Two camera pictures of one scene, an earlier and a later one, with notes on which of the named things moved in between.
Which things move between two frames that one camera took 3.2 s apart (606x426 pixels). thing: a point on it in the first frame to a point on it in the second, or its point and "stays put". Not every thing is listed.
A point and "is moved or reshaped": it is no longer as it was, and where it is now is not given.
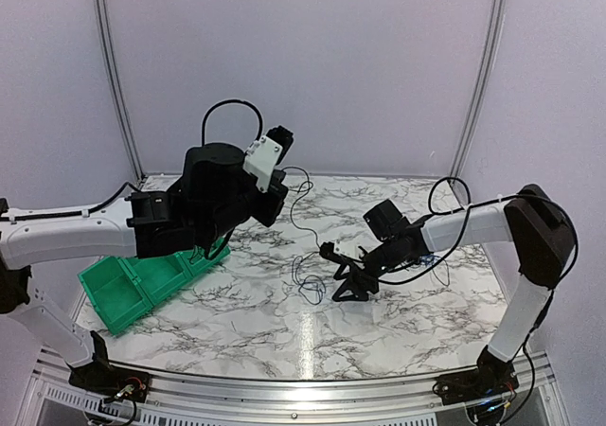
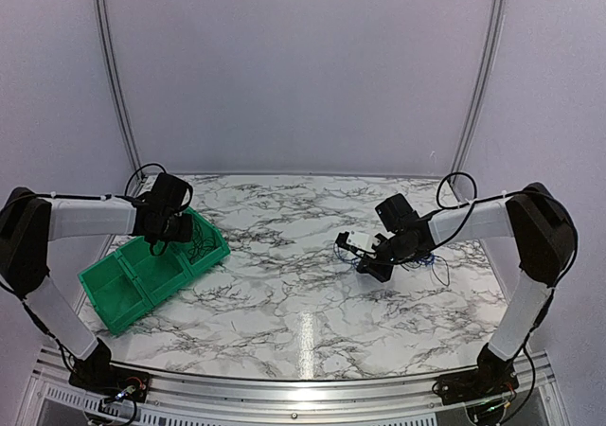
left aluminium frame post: [108, 60] stays put
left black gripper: [268, 215] to [185, 232]
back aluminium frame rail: [331, 174] stays put
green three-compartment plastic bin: [126, 290] stays put
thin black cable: [307, 229] is moved or reshaped
